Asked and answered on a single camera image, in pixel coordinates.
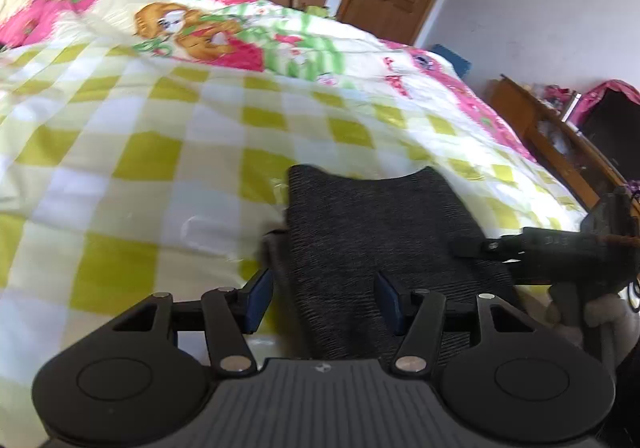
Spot white gloved right hand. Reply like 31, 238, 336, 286
546, 283, 639, 371

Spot black television screen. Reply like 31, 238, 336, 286
579, 89, 640, 181

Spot blue foam mat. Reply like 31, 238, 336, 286
430, 44, 472, 79

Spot steel thermos bottle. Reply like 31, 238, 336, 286
560, 91, 582, 123

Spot pink cloth on cabinet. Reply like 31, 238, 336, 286
568, 80, 640, 127

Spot dark grey plaid pants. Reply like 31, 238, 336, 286
262, 165, 520, 361

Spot checkered floral bed quilt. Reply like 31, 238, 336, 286
1, 0, 584, 447

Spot wooden side cabinet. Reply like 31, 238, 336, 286
489, 77, 629, 209

